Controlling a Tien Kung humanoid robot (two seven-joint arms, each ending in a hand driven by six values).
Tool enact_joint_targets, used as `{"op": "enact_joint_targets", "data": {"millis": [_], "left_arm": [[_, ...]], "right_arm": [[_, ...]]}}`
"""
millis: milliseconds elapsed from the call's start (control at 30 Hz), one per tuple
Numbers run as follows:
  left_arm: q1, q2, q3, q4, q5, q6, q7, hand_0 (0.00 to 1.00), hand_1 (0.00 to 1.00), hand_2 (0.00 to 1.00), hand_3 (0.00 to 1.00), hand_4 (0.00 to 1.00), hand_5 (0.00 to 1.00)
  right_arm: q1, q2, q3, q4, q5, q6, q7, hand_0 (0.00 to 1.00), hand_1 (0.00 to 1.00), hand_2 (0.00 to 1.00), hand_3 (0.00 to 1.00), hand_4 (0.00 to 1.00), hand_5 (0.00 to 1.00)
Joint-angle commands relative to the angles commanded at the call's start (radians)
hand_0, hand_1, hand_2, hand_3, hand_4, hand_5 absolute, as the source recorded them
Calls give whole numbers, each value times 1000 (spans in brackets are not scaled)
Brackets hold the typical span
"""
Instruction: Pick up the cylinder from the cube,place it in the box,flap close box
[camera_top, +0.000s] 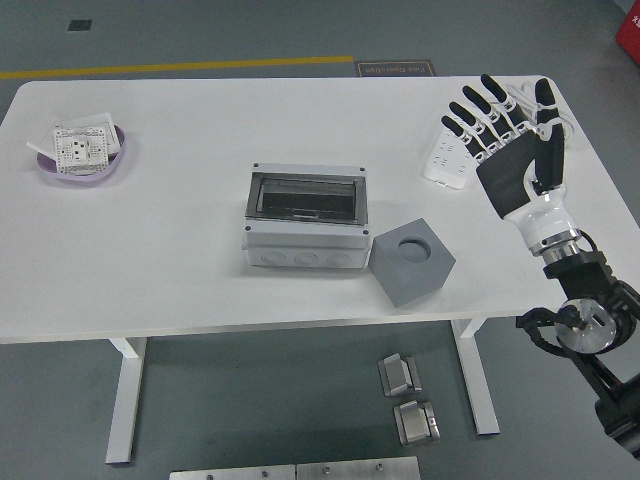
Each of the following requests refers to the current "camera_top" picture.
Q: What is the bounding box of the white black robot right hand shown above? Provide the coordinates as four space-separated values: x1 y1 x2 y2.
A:
439 73 581 251

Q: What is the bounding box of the grey electrical box with lid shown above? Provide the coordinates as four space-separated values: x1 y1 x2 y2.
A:
241 162 374 270

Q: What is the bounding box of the grey cube with round hole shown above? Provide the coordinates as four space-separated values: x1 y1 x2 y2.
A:
368 217 457 309

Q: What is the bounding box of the white power strip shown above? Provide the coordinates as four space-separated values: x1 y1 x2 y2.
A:
423 103 489 190

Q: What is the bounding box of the red object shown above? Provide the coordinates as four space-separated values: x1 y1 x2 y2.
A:
615 9 640 56

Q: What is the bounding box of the white right table leg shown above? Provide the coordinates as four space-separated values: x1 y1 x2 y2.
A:
449 317 501 436

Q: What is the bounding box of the white table leg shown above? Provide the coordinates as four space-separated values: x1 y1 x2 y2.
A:
449 317 501 436
105 335 149 466

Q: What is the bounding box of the small metal block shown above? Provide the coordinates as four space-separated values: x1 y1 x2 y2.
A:
378 352 424 399

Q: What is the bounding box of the large metal block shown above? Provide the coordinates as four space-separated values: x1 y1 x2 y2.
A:
393 399 442 446

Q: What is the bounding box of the short metal plate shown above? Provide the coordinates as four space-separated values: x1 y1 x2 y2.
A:
295 455 421 480

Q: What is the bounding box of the purple bowl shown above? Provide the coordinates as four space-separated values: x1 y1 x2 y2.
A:
35 124 129 182

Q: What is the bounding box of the long metal plate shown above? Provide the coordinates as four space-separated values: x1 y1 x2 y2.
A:
168 464 297 480

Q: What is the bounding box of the large white cover plate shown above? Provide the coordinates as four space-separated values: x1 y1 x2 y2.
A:
62 112 124 154

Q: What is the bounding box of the white printed socket module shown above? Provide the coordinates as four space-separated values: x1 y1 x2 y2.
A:
52 124 112 176

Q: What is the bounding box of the white left table leg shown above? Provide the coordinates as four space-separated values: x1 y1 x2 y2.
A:
105 335 149 466

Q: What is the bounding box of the small white cover plate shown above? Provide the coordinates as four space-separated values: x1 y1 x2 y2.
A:
26 112 69 156

